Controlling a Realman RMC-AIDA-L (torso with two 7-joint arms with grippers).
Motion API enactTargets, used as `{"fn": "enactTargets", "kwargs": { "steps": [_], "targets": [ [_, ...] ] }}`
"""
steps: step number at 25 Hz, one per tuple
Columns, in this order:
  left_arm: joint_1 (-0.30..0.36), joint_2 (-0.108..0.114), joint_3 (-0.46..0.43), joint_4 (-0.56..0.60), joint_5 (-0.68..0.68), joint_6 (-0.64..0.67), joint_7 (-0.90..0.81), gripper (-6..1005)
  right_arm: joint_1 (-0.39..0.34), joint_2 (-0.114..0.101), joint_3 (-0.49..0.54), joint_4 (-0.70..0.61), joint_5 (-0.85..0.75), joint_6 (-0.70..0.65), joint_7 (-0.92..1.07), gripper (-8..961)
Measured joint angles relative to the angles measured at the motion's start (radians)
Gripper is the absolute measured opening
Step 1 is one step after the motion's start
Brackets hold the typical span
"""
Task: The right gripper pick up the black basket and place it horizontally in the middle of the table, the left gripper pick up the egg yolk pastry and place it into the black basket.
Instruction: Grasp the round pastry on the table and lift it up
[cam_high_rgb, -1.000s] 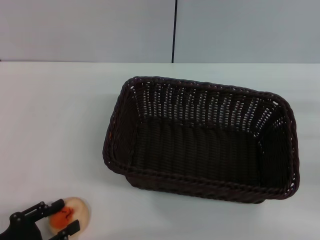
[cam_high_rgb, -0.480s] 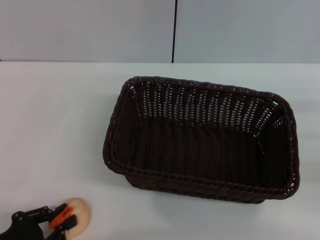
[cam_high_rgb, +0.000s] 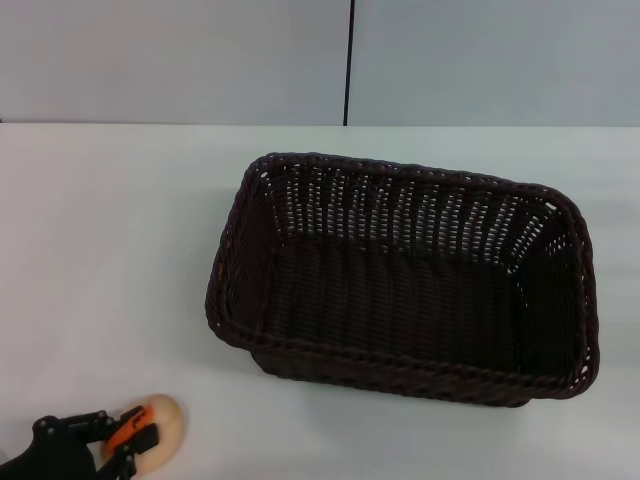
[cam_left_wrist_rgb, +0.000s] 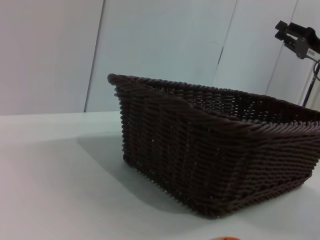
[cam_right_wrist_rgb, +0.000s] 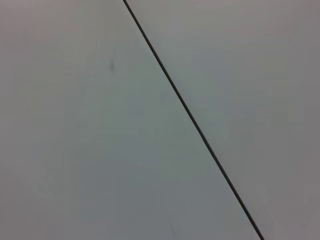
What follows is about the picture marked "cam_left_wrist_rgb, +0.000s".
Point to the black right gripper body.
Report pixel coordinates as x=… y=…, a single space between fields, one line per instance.
x=305 y=40

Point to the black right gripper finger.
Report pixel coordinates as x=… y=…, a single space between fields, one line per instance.
x=281 y=29
x=290 y=43

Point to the dark brown woven basket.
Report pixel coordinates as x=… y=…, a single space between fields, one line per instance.
x=212 y=150

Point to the peach with orange spot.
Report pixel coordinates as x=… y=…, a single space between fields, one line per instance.
x=226 y=238

